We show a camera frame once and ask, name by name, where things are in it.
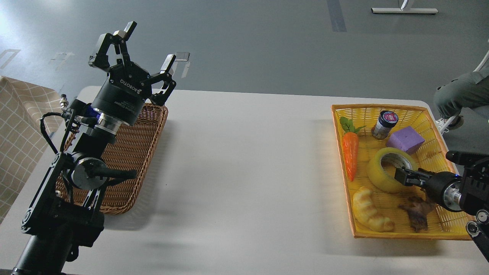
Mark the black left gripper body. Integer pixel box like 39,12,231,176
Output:
91,63,152,126

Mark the brown wicker basket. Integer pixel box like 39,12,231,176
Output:
56,102,168,215

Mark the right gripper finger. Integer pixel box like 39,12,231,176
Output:
394,167,434,188

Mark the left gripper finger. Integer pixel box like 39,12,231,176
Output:
88,21,137,73
141,54,176,106

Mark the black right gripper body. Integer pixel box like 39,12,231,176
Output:
423,171,462,212

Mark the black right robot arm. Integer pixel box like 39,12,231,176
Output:
394,151,489,259

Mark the brown toy animal figure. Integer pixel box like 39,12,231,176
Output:
397,196,437,233

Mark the white stand base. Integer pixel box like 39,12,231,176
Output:
371,0,439,15

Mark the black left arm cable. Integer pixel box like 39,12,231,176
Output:
40,112,81,155

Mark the yellow tape roll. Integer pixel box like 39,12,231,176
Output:
367,147,418,194

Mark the toy croissant bread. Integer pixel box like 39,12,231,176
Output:
352,186,395,233

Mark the orange toy carrot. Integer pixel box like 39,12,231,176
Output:
340,116,365,181

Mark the small dark-lidded jar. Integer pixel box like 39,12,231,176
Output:
371,111,398,139

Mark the beige checkered cloth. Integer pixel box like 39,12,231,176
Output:
0,76,61,220

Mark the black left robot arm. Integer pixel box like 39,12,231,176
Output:
11,21,176,275

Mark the purple foam block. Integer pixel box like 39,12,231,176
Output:
386,126,425,155

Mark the person in grey clothes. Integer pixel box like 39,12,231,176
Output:
434,54,489,134

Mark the yellow plastic basket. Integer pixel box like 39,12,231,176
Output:
331,104,473,241

